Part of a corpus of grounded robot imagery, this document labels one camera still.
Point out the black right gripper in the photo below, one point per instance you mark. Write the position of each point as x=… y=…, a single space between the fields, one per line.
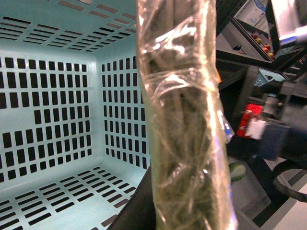
x=285 y=133

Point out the brown basket handle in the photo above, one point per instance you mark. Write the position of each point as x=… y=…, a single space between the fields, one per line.
x=186 y=125

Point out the light blue plastic basket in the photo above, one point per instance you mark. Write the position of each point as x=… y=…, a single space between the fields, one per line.
x=73 y=141

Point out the red gripper part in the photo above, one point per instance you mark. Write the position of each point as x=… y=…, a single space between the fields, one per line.
x=251 y=111

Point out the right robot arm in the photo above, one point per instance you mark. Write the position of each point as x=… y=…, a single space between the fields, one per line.
x=290 y=19

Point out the green white fruit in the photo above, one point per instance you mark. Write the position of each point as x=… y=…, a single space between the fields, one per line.
x=237 y=171

